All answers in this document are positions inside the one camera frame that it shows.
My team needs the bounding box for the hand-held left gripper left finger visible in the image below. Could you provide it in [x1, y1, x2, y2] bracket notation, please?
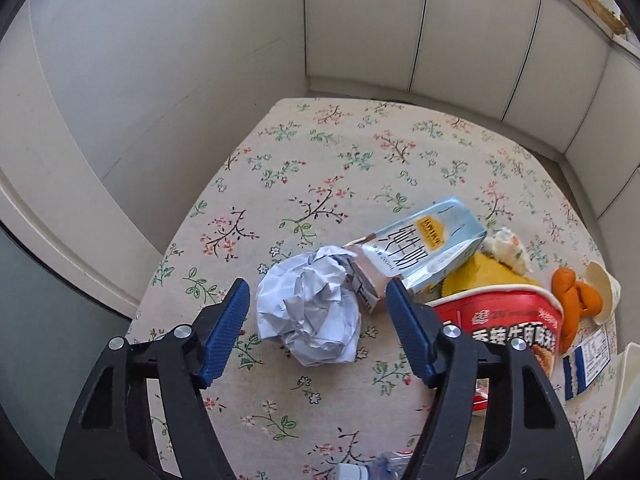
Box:
[55, 278, 251, 480]

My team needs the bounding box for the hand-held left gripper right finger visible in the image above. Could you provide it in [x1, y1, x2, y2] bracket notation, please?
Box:
[385, 278, 586, 480]

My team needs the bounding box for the white paper ball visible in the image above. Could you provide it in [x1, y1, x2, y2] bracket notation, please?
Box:
[256, 245, 362, 368]

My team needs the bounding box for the light blue milk carton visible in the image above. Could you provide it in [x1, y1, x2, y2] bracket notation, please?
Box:
[345, 196, 488, 313]

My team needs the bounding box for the red instant noodle cup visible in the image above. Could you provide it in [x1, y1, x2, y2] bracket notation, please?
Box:
[425, 284, 565, 413]

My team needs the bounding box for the yellow wrapper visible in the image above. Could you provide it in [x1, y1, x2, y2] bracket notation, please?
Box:
[440, 251, 543, 306]

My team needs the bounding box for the white tissue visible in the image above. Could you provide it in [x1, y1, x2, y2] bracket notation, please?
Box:
[482, 227, 532, 276]

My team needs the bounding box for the clear plastic bottle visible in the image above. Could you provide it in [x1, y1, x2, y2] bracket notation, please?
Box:
[332, 450, 416, 480]

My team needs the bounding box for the blue and white box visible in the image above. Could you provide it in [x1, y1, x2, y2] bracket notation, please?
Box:
[562, 320, 618, 402]

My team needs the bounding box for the orange peel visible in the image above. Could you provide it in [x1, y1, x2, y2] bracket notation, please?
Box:
[551, 267, 581, 353]
[572, 282, 604, 317]

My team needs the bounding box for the white floral paper cup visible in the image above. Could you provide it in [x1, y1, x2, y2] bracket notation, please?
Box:
[584, 261, 622, 326]

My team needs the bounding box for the white cabinet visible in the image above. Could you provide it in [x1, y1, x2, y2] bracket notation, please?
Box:
[304, 0, 640, 221]

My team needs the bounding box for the woven basket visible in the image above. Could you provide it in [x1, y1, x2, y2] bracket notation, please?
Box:
[580, 0, 628, 36]

